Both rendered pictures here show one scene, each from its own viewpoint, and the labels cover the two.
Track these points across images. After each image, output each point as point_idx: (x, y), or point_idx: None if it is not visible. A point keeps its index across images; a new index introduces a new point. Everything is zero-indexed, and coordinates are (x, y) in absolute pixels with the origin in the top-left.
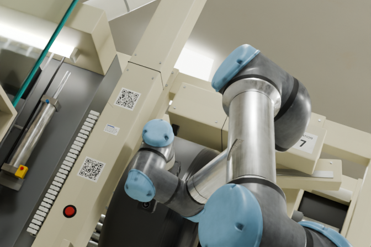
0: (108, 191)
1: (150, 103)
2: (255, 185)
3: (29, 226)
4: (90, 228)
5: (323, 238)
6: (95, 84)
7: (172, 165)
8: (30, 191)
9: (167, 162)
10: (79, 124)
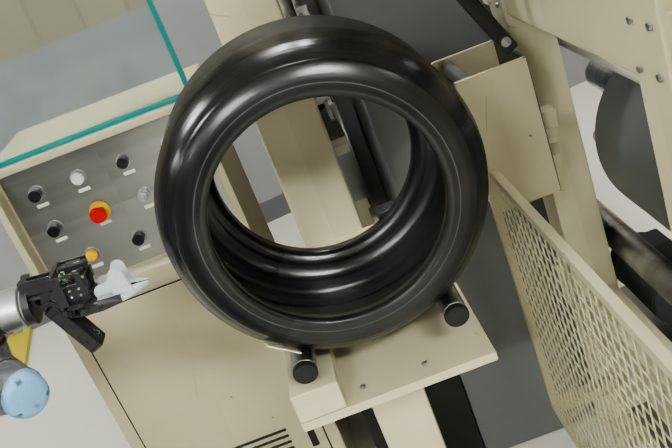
0: (299, 135)
1: None
2: None
3: (395, 135)
4: (323, 196)
5: None
6: None
7: (17, 320)
8: None
9: (1, 332)
10: None
